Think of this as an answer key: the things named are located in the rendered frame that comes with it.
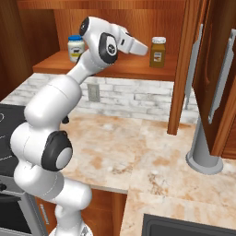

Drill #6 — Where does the steel oven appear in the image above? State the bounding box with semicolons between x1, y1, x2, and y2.
0;174;49;236

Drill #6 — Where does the grey base cabinet handle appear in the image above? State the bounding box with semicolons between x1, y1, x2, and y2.
39;204;51;226

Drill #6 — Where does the black stove hob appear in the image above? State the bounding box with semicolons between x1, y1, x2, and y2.
0;103;30;178

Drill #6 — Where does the grey tap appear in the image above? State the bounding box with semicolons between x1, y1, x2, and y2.
185;113;224;176

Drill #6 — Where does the wooden wall cabinet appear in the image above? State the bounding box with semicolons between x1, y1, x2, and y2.
16;0;187;83

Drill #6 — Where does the wooden cabinet door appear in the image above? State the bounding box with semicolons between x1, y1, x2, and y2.
192;0;236;159
0;0;61;102
167;0;204;136

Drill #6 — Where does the grey wall outlet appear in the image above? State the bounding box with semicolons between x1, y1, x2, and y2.
87;83;101;103

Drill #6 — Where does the brown turmeric jar white lid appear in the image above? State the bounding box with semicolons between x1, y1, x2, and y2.
149;36;168;69

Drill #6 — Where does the dark sink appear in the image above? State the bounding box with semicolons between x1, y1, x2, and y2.
141;213;236;236

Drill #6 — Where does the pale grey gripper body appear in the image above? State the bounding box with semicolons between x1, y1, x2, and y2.
124;34;149;57

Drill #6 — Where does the wooden base cabinet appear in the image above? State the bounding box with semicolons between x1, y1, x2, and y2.
34;187;129;236

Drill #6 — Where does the white mayonnaise jar blue lid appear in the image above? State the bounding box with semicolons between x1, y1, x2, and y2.
67;34;86;64

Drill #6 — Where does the grey cabinet door handle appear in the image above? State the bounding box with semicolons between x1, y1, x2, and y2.
184;23;205;112
207;29;236;125

